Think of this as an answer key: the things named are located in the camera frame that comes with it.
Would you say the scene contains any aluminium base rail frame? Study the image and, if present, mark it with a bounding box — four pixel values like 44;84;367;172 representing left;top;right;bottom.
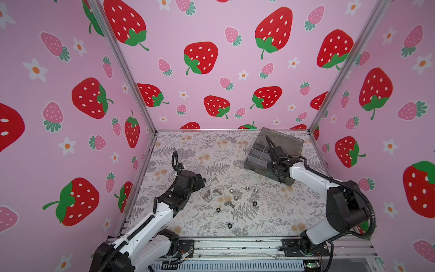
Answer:
98;236;385;272

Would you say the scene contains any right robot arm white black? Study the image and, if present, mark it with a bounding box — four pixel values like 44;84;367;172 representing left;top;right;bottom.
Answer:
268;143;376;255

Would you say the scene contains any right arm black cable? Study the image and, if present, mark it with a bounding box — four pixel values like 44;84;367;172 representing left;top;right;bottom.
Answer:
264;135;377;239

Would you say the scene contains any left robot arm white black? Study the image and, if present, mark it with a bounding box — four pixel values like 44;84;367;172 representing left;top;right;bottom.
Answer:
89;170;206;272

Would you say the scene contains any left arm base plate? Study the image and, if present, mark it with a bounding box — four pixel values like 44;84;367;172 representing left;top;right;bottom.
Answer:
162;239;195;259

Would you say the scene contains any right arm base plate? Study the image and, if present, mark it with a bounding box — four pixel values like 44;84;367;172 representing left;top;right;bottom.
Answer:
278;239;330;257

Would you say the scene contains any grey plastic compartment box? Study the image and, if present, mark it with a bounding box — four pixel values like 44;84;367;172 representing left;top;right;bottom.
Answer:
244;128;304;187

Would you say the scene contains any silver wing nut left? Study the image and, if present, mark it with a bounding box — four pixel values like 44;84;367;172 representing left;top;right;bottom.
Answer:
202;190;211;199

